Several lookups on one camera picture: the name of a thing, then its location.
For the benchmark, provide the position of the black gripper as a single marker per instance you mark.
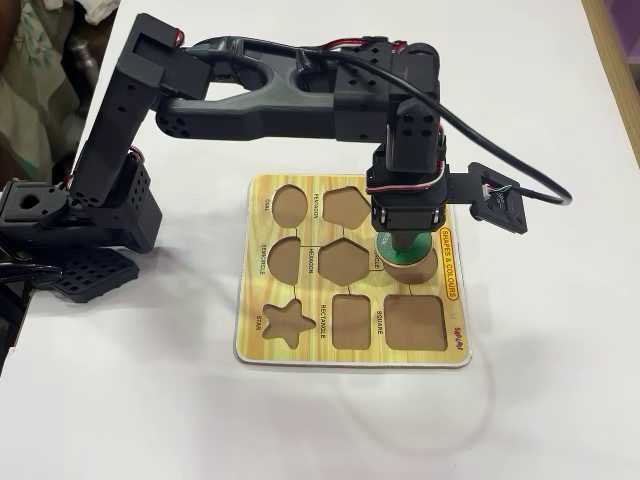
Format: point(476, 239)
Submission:
point(407, 216)

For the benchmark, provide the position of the green round piece yellow pin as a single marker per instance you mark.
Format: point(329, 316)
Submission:
point(421, 252)

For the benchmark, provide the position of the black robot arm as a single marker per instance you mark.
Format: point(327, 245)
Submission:
point(280, 115)

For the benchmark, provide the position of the wooden shape puzzle board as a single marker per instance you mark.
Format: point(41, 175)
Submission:
point(310, 350)

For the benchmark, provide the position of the dark metal bottle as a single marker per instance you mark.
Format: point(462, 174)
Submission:
point(82, 60)

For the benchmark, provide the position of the white crumpled cloth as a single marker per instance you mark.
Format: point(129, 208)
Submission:
point(102, 10)

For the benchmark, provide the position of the floral patterned cloth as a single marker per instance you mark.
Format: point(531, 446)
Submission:
point(30, 100)

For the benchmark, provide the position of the black square wrist camera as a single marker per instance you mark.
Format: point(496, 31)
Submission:
point(500, 205)

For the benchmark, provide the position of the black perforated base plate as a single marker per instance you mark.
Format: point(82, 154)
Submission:
point(95, 275)

